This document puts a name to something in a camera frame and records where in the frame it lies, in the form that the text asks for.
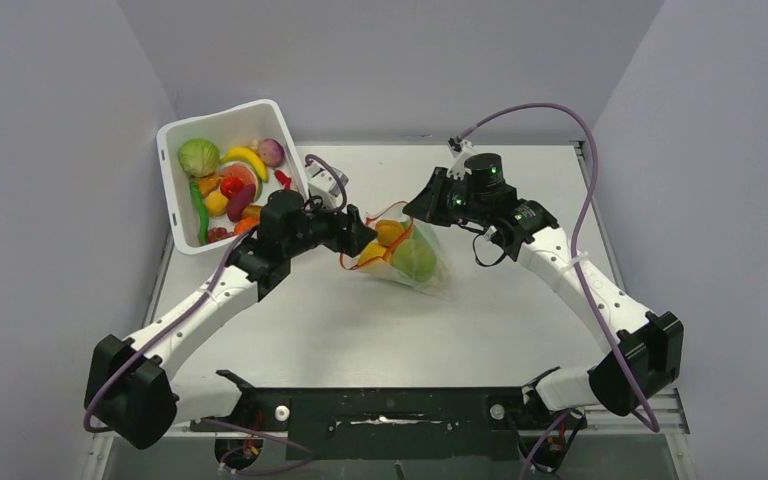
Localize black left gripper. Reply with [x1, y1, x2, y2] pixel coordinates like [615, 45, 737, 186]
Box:
[284, 194, 375, 258]

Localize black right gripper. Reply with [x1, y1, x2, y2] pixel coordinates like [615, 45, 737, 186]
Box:
[404, 167, 489, 228]

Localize yellow pear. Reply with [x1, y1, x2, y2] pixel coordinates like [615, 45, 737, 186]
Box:
[356, 242, 391, 269]

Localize clear orange zip bag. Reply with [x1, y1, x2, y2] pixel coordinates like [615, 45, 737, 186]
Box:
[339, 201, 453, 300]

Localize green round fruit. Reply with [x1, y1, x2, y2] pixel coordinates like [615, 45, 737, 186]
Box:
[390, 238, 438, 283]

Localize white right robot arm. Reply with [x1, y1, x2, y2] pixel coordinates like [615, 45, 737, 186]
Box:
[403, 153, 684, 427]

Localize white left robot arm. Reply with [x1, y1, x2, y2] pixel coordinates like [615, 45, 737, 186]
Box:
[83, 190, 376, 449]

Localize red chili pepper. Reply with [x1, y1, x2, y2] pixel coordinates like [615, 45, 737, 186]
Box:
[274, 170, 293, 190]

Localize brown potato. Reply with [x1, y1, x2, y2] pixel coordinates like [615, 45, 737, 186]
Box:
[242, 204, 262, 220]

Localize orange tangerine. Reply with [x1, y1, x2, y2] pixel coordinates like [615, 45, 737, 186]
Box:
[233, 217, 260, 235]

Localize purple sweet potato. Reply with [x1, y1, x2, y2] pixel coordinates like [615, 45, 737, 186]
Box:
[226, 184, 257, 222]

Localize purple onion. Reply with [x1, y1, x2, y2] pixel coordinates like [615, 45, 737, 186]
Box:
[257, 138, 286, 168]

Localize watermelon slice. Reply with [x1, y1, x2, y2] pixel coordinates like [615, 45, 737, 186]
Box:
[217, 162, 263, 201]

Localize red tomato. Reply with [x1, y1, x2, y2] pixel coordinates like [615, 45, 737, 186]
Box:
[220, 176, 246, 199]

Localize red grapes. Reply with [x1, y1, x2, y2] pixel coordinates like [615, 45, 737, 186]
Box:
[205, 227, 233, 244]

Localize yellow lemon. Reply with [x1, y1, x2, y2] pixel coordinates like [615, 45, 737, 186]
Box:
[204, 190, 229, 217]

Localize yellow banana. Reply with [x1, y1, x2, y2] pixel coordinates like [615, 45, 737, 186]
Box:
[219, 146, 269, 182]

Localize white plastic bin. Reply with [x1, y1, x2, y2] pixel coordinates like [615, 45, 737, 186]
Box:
[156, 99, 309, 255]

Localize green cucumber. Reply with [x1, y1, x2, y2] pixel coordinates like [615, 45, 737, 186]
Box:
[189, 180, 210, 245]

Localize green cabbage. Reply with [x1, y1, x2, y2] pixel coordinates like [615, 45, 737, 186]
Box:
[177, 138, 221, 178]

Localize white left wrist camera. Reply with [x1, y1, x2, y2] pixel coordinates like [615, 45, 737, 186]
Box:
[305, 160, 349, 209]

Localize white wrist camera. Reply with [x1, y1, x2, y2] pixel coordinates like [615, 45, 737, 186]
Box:
[305, 160, 349, 209]
[447, 137, 478, 180]

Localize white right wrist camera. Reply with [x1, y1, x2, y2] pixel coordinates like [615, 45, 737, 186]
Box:
[447, 137, 478, 180]

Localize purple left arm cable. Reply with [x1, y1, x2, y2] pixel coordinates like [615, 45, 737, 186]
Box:
[82, 153, 349, 478]

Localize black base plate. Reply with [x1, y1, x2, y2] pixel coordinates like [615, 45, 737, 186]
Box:
[191, 387, 577, 463]

